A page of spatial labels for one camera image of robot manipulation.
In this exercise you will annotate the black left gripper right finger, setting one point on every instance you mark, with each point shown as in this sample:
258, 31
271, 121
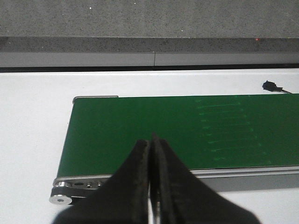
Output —
179, 197

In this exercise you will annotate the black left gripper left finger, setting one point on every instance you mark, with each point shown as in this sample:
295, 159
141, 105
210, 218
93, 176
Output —
122, 199

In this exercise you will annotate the metal conveyor roller end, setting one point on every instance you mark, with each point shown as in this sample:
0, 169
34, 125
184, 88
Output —
59, 194

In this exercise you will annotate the green conveyor belt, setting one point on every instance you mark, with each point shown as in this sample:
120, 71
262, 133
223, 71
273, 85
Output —
235, 131

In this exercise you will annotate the grey stone counter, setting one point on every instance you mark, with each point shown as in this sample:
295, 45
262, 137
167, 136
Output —
53, 34

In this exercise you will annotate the far conveyor end bracket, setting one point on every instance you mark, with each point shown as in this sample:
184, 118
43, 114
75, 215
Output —
108, 96

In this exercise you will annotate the aluminium conveyor side rail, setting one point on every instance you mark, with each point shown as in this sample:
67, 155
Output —
222, 180

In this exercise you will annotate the black sensor with cable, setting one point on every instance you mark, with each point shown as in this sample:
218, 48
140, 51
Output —
271, 86

